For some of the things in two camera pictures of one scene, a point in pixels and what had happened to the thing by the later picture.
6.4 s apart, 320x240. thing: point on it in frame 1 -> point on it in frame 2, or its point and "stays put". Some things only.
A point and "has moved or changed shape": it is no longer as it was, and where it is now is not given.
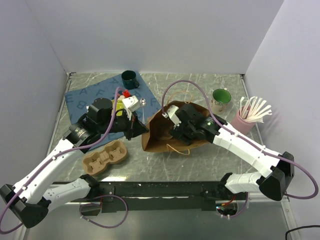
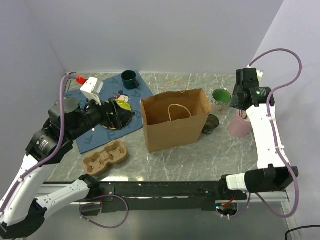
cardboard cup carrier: [95, 163] stays put
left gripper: [134, 127] -> [106, 109]
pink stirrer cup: [242, 126] stays put
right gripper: [178, 132] -> [233, 103]
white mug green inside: [220, 99] stays put
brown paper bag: [157, 135] has moved or changed shape
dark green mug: [129, 79] stays put
